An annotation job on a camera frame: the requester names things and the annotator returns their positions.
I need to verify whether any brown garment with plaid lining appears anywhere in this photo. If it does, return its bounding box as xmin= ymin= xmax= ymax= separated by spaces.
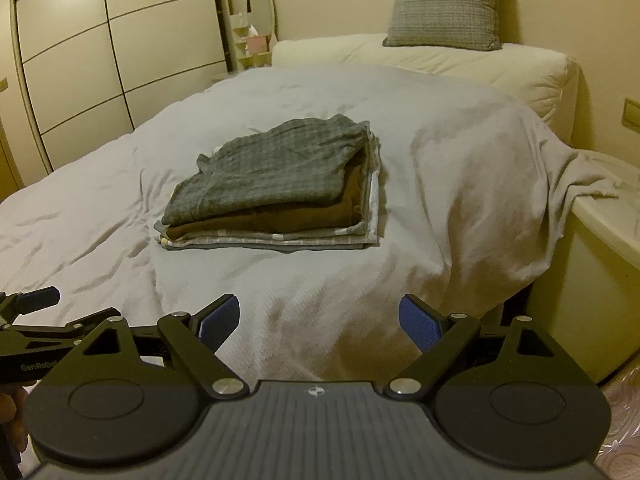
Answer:
xmin=166 ymin=150 xmax=366 ymax=240

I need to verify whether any grey checked garment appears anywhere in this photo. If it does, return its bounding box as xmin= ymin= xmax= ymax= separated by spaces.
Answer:
xmin=162 ymin=114 xmax=369 ymax=226

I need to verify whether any person's left hand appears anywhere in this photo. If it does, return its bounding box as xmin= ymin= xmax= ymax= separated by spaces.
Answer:
xmin=0 ymin=382 xmax=32 ymax=453

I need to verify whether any light plaid folded garment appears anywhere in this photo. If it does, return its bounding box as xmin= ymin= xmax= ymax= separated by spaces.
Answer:
xmin=154 ymin=132 xmax=381 ymax=250

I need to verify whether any white bed duvet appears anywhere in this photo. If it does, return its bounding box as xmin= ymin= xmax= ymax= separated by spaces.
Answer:
xmin=1 ymin=65 xmax=614 ymax=382

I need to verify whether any white bedside cabinet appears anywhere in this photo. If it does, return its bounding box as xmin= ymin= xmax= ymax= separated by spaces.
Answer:
xmin=527 ymin=151 xmax=639 ymax=382

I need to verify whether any cream headboard pillow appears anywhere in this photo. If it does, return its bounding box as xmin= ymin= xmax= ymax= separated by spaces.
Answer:
xmin=272 ymin=34 xmax=580 ymax=144

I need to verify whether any white desk organiser shelf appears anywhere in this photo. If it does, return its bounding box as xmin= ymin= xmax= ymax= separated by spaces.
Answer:
xmin=230 ymin=12 xmax=278 ymax=72

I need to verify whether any white sliding wardrobe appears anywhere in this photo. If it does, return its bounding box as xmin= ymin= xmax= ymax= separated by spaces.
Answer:
xmin=4 ymin=0 xmax=232 ymax=178

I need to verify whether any grey checked cushion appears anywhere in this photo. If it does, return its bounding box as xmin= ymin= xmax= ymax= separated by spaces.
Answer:
xmin=383 ymin=0 xmax=501 ymax=51

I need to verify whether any oval vanity mirror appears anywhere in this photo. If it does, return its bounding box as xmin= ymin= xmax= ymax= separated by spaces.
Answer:
xmin=246 ymin=0 xmax=277 ymax=39

